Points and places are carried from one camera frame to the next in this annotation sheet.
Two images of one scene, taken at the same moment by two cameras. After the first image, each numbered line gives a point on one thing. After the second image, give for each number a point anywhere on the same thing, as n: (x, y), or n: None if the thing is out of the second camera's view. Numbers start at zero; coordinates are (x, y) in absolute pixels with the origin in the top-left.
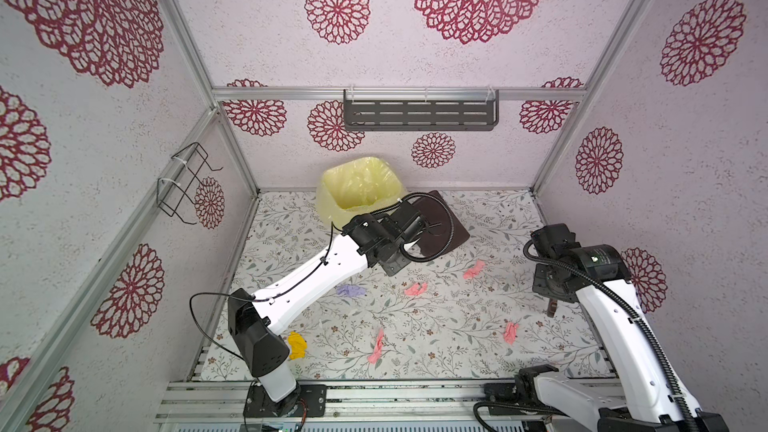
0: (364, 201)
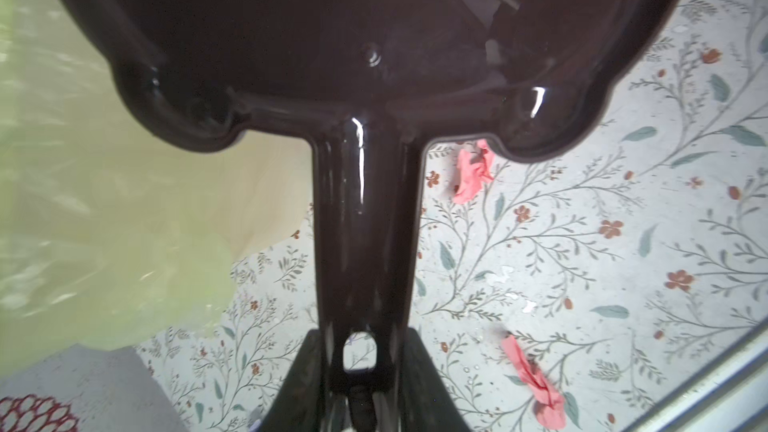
0: (113, 232)
